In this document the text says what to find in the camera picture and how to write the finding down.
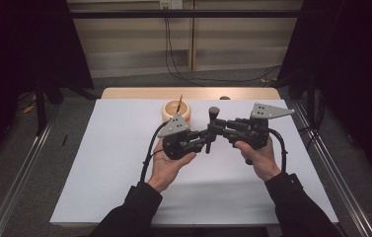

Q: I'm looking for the right hand-held gripper cable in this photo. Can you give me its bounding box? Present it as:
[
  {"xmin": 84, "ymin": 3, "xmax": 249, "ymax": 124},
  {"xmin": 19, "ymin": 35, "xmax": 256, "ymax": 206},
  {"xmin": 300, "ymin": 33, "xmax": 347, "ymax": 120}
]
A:
[{"xmin": 266, "ymin": 127, "xmax": 289, "ymax": 174}]

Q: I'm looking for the person's right hand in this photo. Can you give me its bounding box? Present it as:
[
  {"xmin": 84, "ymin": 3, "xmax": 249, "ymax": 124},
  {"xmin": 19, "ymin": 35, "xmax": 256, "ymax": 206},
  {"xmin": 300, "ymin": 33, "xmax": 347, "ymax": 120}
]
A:
[{"xmin": 234, "ymin": 139, "xmax": 281, "ymax": 183}]

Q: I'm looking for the hand-held gripper cable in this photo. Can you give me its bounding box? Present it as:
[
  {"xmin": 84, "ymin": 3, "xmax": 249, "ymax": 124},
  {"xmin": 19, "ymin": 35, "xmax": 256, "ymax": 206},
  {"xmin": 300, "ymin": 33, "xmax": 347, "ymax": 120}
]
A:
[
  {"xmin": 266, "ymin": 127, "xmax": 289, "ymax": 174},
  {"xmin": 139, "ymin": 120, "xmax": 170, "ymax": 184}
]

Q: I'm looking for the black makeup brush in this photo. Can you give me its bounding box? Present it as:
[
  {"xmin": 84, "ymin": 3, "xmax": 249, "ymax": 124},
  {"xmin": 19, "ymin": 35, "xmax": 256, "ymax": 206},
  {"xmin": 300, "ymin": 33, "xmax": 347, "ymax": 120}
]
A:
[{"xmin": 205, "ymin": 106, "xmax": 221, "ymax": 155}]

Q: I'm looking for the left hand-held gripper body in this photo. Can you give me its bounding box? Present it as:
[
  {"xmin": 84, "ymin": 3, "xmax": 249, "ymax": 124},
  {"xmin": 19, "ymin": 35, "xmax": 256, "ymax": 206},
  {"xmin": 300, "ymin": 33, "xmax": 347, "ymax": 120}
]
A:
[{"xmin": 157, "ymin": 113, "xmax": 207, "ymax": 161}]

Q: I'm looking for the cream ringed brush holder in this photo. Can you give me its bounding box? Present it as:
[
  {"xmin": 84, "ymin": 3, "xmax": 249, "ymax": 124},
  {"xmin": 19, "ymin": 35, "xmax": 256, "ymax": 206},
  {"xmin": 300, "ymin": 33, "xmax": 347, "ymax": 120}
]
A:
[{"xmin": 161, "ymin": 100, "xmax": 192, "ymax": 129}]

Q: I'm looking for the black wall cable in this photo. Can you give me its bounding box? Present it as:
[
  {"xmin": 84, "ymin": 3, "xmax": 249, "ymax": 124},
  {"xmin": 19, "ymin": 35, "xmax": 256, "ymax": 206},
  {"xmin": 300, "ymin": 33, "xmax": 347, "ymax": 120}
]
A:
[
  {"xmin": 166, "ymin": 8, "xmax": 283, "ymax": 84},
  {"xmin": 164, "ymin": 8, "xmax": 207, "ymax": 87}
]

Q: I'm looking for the metal floor rail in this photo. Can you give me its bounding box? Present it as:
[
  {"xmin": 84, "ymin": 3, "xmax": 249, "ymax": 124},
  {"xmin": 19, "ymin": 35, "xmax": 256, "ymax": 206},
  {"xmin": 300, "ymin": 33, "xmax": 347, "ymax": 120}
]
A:
[
  {"xmin": 293, "ymin": 102, "xmax": 372, "ymax": 237},
  {"xmin": 0, "ymin": 102, "xmax": 61, "ymax": 237}
]

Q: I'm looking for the black metal stand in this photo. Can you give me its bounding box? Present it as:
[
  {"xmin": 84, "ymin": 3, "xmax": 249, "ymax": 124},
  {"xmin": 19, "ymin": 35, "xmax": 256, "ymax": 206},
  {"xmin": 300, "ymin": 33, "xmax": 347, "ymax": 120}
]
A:
[{"xmin": 34, "ymin": 73, "xmax": 48, "ymax": 136}]

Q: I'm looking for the black curtain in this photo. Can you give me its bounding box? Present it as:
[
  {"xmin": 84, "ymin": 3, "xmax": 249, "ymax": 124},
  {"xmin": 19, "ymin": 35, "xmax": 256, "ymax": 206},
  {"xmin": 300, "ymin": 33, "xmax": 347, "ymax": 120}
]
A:
[
  {"xmin": 0, "ymin": 0, "xmax": 95, "ymax": 172},
  {"xmin": 276, "ymin": 0, "xmax": 372, "ymax": 189}
]

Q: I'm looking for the white wall socket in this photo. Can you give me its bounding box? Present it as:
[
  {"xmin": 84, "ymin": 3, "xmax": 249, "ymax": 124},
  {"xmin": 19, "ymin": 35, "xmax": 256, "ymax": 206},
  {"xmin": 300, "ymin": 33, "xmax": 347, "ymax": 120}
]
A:
[{"xmin": 159, "ymin": 0, "xmax": 184, "ymax": 10}]

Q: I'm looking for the person's left hand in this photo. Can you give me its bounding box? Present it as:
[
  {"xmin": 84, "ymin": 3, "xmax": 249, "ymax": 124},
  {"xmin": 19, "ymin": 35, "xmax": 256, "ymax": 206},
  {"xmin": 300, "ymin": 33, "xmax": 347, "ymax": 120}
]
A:
[{"xmin": 147, "ymin": 144, "xmax": 197, "ymax": 194}]

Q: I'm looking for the white table sheet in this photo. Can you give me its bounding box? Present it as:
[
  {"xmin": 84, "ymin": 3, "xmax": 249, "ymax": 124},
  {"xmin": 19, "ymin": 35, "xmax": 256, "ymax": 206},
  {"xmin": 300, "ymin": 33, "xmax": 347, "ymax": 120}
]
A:
[{"xmin": 48, "ymin": 98, "xmax": 339, "ymax": 228}]

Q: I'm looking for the left hand-held gripper cable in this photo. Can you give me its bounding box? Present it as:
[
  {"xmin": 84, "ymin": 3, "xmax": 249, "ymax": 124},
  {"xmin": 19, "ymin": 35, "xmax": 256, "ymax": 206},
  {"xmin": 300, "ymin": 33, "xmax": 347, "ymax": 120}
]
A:
[{"xmin": 139, "ymin": 120, "xmax": 170, "ymax": 184}]

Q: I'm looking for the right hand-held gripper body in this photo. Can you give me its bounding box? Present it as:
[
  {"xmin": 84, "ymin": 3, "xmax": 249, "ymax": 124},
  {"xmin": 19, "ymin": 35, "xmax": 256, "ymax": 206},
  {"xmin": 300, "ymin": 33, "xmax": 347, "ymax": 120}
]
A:
[{"xmin": 229, "ymin": 102, "xmax": 296, "ymax": 151}]

